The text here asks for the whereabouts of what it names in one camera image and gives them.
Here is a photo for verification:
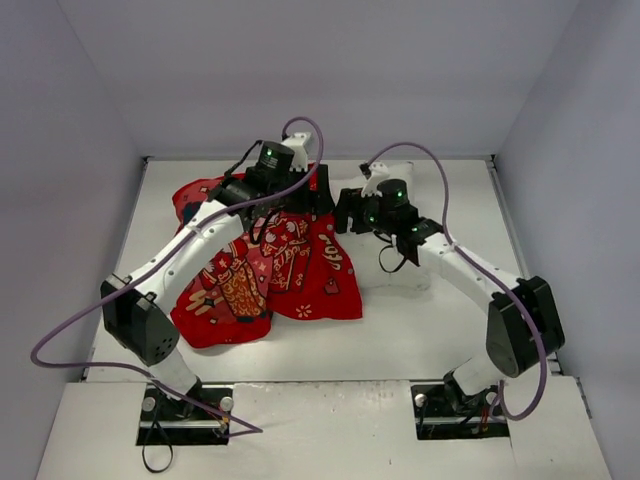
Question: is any white pillow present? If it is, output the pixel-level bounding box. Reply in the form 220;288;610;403
329;162;432;295

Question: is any red printed pillowcase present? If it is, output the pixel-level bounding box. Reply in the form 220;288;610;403
170;166;363;349

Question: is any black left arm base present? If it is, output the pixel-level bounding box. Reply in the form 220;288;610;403
136;384;230;446

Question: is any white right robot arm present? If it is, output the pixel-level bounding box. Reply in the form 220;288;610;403
334;179;565;402

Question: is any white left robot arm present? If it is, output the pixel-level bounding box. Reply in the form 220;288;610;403
100;132;320;400

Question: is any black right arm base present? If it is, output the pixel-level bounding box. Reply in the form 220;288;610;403
410;373;510;441

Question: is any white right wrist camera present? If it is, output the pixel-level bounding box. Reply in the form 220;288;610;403
359;161;389;198

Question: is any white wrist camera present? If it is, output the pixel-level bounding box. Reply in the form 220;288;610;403
359;161;389;198
281;132;314;172

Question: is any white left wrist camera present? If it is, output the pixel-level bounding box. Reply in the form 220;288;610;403
281;132;314;172

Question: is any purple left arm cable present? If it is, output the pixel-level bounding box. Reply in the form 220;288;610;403
29;116;326;439

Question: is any black cable loop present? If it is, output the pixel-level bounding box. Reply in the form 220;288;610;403
141;419;175;475

